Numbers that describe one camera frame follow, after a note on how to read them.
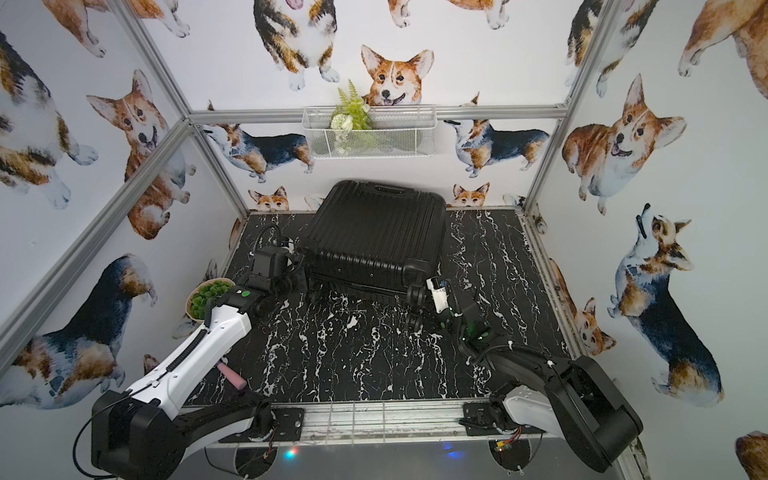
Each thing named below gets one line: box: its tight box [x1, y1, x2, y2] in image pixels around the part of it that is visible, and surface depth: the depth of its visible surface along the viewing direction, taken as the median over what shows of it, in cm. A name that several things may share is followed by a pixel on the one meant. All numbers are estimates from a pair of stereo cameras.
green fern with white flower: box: [330, 79, 372, 154], surface depth 85 cm
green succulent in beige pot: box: [185, 278, 235, 322], surface depth 86 cm
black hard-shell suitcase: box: [304, 180, 447, 307], surface depth 84 cm
